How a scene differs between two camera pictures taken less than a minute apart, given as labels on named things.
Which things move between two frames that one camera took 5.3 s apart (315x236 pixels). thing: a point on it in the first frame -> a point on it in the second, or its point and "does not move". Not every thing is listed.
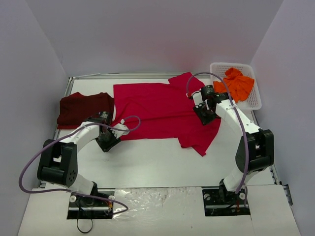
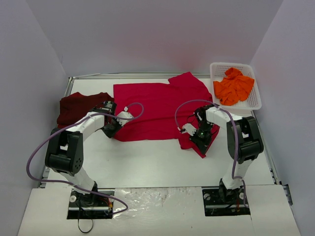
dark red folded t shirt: [76, 108] does not move
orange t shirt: [239, 86] does not move
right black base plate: [219, 201] does not move
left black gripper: [108, 143] -> [110, 131]
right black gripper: [204, 116] -> [200, 141]
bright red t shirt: [165, 110] does not move
